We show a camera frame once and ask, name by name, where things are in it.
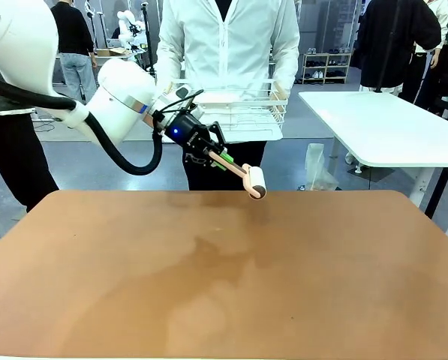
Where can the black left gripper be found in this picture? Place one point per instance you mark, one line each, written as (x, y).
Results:
(188, 133)

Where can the white drip tray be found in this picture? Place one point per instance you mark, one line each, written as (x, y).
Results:
(253, 135)

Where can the white plastic cutlery holder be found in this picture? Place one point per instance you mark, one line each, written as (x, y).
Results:
(238, 96)

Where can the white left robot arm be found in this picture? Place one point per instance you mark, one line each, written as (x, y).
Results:
(118, 97)

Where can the person's left forearm white sleeve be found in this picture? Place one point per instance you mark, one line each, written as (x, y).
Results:
(288, 60)

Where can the person's right forearm white sleeve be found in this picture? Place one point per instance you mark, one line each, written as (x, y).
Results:
(169, 56)

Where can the person's right hand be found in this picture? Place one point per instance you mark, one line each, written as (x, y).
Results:
(166, 89)

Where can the person's left hand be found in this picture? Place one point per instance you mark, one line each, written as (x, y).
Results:
(278, 97)

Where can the clear plastic bag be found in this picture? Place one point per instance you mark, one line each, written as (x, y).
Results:
(317, 168)

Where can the person torso white zip jacket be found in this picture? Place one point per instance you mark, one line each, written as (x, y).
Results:
(227, 41)

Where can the black tripod stand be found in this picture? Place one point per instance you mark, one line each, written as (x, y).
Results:
(147, 37)

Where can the brown cardboard box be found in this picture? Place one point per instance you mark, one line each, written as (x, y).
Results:
(111, 51)

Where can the wooden shoe rack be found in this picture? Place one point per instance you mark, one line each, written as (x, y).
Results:
(326, 67)

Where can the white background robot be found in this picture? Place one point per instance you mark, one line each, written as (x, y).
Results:
(128, 28)

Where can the bystander in black sweater jeans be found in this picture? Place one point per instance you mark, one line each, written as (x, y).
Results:
(73, 37)

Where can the white side table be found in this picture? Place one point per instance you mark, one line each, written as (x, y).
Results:
(388, 127)

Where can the bystander in dark green jacket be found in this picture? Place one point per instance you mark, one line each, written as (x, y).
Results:
(9, 157)

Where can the bystander in long black coat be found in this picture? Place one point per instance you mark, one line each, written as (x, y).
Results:
(392, 41)

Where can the bystander in white top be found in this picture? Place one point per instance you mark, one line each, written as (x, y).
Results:
(439, 15)

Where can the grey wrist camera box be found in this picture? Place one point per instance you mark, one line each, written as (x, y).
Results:
(182, 93)

